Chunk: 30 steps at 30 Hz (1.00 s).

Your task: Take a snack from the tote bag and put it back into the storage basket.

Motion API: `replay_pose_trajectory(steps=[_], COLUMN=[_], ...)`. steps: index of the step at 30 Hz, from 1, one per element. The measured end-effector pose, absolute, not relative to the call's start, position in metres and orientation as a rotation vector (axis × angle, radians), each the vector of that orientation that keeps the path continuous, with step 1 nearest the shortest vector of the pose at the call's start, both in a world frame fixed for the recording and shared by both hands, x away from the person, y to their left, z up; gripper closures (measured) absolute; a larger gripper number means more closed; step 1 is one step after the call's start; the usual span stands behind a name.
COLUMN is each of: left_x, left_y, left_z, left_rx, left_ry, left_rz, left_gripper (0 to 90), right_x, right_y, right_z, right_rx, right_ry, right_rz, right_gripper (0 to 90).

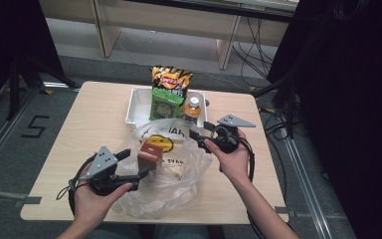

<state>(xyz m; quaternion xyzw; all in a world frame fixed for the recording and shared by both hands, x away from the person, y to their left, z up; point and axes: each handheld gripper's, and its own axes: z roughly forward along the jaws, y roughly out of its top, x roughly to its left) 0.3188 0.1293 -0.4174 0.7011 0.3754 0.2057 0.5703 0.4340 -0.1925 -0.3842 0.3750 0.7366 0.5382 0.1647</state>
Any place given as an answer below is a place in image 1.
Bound person's right hand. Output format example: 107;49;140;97
203;128;252;187

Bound brown drink carton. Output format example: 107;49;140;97
136;141;164;172

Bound person's legs in jeans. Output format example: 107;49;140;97
93;223;227;239

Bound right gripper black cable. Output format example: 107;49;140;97
218;137;268;239

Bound white plastic bin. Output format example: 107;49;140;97
124;86;209;128

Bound black metal stand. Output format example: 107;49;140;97
252;66;299;140

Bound black curtain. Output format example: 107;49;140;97
0;0;66;114
267;0;382;239

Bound yellow black chip bag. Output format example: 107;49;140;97
150;65;194;98

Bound bundle of black floor cables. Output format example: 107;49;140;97
232;16;277;88

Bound green snack packet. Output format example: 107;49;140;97
149;87;186;121

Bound metal floor rail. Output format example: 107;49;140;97
0;88;39;180
283;135;332;239

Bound person's left hand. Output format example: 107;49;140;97
74;162;133;230

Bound black tripod stand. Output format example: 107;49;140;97
6;54;81;120

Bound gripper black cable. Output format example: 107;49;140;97
56;153;97;217
218;137;268;239

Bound clear plastic bag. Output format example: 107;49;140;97
112;119;213;220

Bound orange juice bottle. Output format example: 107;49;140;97
183;97;202;125

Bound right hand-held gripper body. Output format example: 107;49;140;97
210;114;257;154

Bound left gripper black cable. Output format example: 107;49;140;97
56;153;97;217

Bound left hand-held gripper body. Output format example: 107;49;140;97
79;145;138;197

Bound light wooden desk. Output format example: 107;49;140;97
39;0;299;71

